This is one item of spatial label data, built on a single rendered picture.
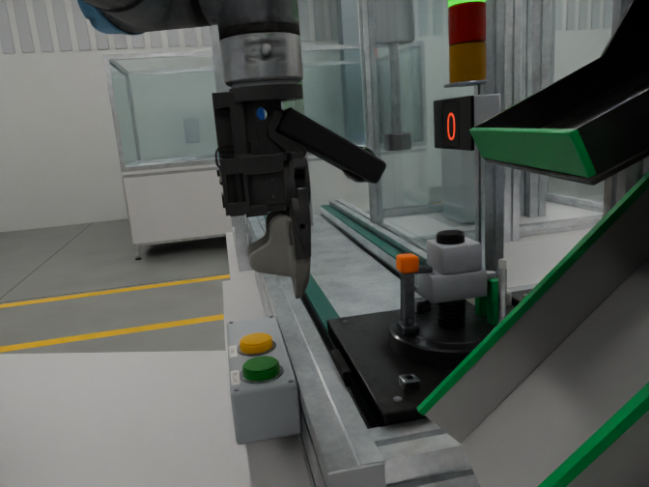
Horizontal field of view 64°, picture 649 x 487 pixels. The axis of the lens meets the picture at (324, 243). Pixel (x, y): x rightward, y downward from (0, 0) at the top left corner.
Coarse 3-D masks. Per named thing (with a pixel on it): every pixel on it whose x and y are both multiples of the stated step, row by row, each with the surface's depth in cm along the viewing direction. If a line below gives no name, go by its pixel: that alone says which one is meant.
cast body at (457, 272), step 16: (432, 240) 57; (448, 240) 55; (464, 240) 55; (432, 256) 56; (448, 256) 54; (464, 256) 54; (480, 256) 55; (432, 272) 56; (448, 272) 54; (464, 272) 55; (480, 272) 55; (432, 288) 54; (448, 288) 55; (464, 288) 55; (480, 288) 56
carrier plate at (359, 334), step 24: (384, 312) 69; (336, 336) 63; (360, 336) 62; (384, 336) 61; (360, 360) 55; (384, 360) 55; (408, 360) 55; (360, 384) 52; (384, 384) 50; (432, 384) 50; (384, 408) 46; (408, 408) 46
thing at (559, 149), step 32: (640, 0) 31; (640, 32) 32; (608, 64) 32; (640, 64) 32; (544, 96) 32; (576, 96) 32; (608, 96) 31; (640, 96) 20; (480, 128) 31; (512, 128) 27; (544, 128) 32; (576, 128) 20; (608, 128) 20; (640, 128) 20; (512, 160) 28; (544, 160) 24; (576, 160) 21; (608, 160) 20
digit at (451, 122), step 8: (448, 104) 73; (456, 104) 71; (448, 112) 74; (456, 112) 71; (448, 120) 74; (456, 120) 71; (448, 128) 74; (456, 128) 72; (448, 136) 74; (456, 136) 72; (448, 144) 75; (456, 144) 72
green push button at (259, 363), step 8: (248, 360) 57; (256, 360) 57; (264, 360) 57; (272, 360) 57; (248, 368) 55; (256, 368) 55; (264, 368) 55; (272, 368) 55; (248, 376) 55; (256, 376) 54; (264, 376) 54; (272, 376) 55
